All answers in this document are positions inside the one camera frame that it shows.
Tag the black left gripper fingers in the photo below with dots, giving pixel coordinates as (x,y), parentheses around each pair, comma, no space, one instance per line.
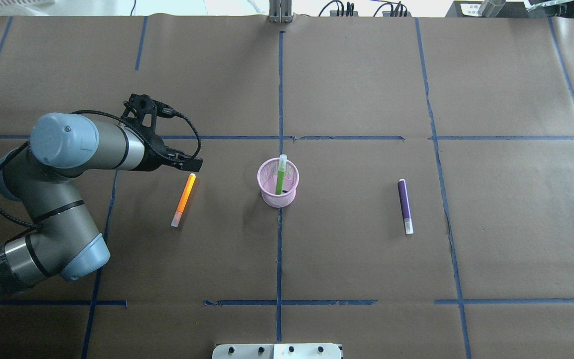
(184,162)

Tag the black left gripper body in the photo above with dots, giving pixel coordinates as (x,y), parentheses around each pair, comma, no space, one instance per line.
(156,152)

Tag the orange highlighter pen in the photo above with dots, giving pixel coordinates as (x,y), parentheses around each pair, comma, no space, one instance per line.
(182,203)

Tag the green highlighter pen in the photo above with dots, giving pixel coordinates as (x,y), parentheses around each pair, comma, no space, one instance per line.
(281,173)

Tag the purple highlighter pen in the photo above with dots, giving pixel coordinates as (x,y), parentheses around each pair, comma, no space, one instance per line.
(405,206)

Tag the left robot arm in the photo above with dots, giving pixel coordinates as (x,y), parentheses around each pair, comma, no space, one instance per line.
(61,237)

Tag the pink mesh pen holder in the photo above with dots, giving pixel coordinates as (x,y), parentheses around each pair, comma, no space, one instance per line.
(266,179)

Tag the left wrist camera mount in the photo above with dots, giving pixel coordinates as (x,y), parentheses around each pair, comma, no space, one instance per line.
(142,112)

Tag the aluminium frame post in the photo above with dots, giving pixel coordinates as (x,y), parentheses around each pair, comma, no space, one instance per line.
(280,11)

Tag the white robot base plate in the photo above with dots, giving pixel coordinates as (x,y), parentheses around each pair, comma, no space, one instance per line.
(279,351)

